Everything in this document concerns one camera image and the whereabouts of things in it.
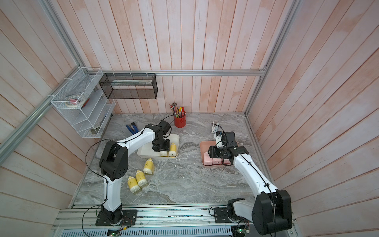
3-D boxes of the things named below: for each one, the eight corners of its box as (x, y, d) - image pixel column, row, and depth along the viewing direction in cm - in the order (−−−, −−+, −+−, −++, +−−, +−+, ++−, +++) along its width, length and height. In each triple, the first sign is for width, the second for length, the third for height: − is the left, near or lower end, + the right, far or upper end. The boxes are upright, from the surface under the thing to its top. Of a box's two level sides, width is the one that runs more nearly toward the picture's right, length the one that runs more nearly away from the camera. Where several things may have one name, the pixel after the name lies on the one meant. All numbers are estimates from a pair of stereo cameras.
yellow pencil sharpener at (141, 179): (142, 189, 84) (138, 184, 78) (137, 177, 88) (134, 172, 82) (149, 185, 85) (146, 180, 79) (144, 173, 90) (141, 168, 83)
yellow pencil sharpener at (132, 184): (134, 195, 82) (130, 191, 75) (130, 183, 86) (125, 178, 79) (141, 191, 84) (137, 186, 77) (136, 179, 88) (132, 174, 81)
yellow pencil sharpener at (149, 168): (146, 175, 89) (143, 170, 83) (148, 163, 94) (145, 157, 88) (153, 175, 89) (151, 170, 83) (155, 163, 94) (153, 157, 88)
